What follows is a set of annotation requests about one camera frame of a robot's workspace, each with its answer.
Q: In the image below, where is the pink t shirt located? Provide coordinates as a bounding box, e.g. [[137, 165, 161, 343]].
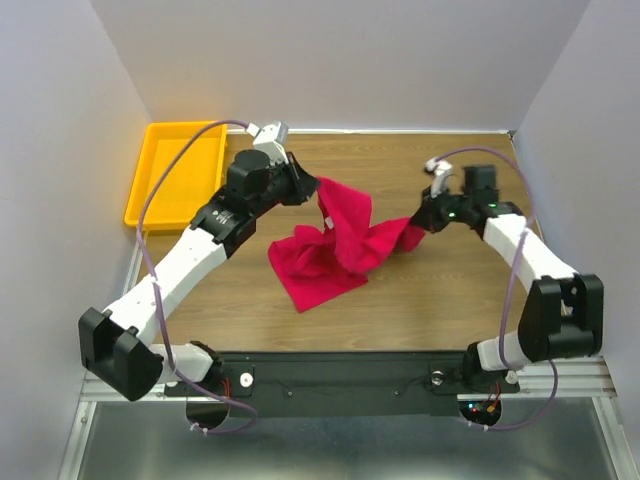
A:
[[268, 178, 425, 313]]

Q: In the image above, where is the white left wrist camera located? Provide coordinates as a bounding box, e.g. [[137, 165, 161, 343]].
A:
[[245, 122, 289, 157]]

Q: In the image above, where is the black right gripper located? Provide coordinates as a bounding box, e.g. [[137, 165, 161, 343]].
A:
[[408, 180, 474, 233]]

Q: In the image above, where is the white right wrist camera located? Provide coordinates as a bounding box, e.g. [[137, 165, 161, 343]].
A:
[[424, 158, 453, 198]]

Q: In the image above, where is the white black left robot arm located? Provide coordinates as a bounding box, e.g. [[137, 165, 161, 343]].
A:
[[78, 149, 320, 401]]

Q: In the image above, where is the yellow plastic tray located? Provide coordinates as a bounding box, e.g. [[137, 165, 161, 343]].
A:
[[124, 121, 228, 232]]

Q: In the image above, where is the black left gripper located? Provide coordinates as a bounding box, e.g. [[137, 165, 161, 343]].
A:
[[250, 151, 320, 217]]

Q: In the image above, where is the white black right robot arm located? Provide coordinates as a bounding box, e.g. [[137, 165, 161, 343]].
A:
[[410, 159, 604, 390]]

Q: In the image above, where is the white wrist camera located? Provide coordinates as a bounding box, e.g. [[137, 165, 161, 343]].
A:
[[245, 122, 289, 157], [424, 158, 453, 198]]

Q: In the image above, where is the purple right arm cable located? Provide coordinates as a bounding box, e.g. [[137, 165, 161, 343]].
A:
[[439, 145, 560, 433]]

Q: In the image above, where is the aluminium frame rail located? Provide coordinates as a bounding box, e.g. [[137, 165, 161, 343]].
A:
[[61, 227, 633, 479]]

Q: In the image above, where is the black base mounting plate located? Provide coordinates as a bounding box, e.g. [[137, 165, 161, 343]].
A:
[[164, 349, 521, 420]]

